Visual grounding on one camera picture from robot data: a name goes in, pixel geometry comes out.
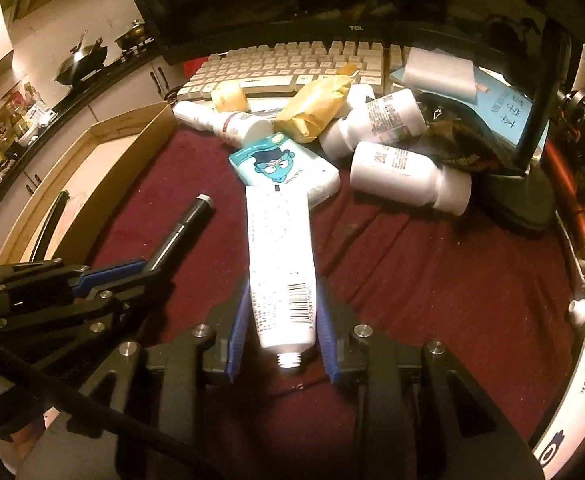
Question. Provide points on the maroon table cloth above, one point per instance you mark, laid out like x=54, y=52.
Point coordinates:
x=422, y=285

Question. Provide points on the black desk stand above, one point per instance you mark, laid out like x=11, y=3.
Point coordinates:
x=542, y=110

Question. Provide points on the small white knob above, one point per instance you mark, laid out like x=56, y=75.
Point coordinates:
x=578, y=311

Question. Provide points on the teal cartoon tissue pack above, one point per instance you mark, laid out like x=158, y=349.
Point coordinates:
x=277, y=165

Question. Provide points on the white pill bottle red label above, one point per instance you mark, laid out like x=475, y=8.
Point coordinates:
x=397, y=170

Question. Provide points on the steel wok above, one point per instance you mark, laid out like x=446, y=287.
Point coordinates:
x=80, y=62

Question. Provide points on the yellow packet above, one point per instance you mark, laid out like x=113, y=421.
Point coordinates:
x=312, y=105

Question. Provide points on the white keyboard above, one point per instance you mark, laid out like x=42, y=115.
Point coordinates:
x=282, y=65

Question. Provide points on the black pen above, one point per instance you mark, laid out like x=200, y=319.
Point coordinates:
x=187, y=220

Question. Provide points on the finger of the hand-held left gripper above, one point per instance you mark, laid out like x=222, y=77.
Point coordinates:
x=122, y=295
x=107, y=277

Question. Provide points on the red pen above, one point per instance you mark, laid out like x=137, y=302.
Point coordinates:
x=567, y=195

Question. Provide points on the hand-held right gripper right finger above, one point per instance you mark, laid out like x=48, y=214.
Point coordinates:
x=328, y=340

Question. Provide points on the white kitchen cabinet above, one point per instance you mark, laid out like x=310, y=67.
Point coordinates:
x=122, y=90

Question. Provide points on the cardboard box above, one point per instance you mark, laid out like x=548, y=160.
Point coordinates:
x=122, y=160

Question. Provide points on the white spray bottle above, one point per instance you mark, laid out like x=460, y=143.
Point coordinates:
x=232, y=127

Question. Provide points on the blue paper sheet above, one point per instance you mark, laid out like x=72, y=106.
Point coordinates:
x=497, y=105

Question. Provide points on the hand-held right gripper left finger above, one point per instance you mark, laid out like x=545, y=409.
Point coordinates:
x=237, y=330

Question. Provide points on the white squeeze tube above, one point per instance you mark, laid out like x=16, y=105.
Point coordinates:
x=277, y=260

